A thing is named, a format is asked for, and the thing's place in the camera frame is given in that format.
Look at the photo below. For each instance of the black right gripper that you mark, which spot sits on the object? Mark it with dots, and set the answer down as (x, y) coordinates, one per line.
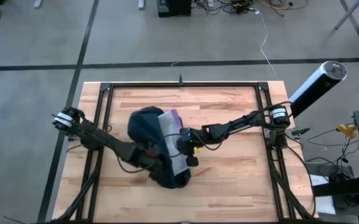
(190, 138)

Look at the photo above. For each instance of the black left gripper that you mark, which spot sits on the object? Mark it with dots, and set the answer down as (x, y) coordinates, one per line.
(149, 157)

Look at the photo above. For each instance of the white mesh pouch purple trim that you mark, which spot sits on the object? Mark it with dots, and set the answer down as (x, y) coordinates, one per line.
(170, 124)

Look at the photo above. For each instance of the dark blue backpack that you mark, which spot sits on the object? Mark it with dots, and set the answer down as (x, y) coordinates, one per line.
(145, 127)

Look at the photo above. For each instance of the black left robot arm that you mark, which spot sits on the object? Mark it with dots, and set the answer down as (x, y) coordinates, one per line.
(98, 137)

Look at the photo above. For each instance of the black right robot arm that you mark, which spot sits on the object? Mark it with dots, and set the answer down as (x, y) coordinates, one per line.
(244, 123)

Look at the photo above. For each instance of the black computer tower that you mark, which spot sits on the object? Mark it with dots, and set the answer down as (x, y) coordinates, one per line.
(174, 7)

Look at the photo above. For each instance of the black white cylinder tower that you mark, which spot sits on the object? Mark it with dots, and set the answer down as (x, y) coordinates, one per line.
(316, 84)

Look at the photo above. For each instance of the white paper sheet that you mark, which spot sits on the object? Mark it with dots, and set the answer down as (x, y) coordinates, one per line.
(322, 205)

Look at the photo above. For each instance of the yellow connector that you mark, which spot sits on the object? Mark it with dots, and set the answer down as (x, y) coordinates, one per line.
(347, 129)

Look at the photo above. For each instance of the grey desk leg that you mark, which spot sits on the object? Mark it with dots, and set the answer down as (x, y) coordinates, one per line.
(348, 14)

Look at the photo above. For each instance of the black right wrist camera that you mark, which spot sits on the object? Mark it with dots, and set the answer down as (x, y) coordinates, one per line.
(192, 161)

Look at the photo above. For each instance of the black aluminium table frame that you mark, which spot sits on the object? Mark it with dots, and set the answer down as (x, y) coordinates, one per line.
(182, 84)

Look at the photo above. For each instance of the black post stand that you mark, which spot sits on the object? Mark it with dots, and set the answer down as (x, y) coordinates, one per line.
(181, 79)

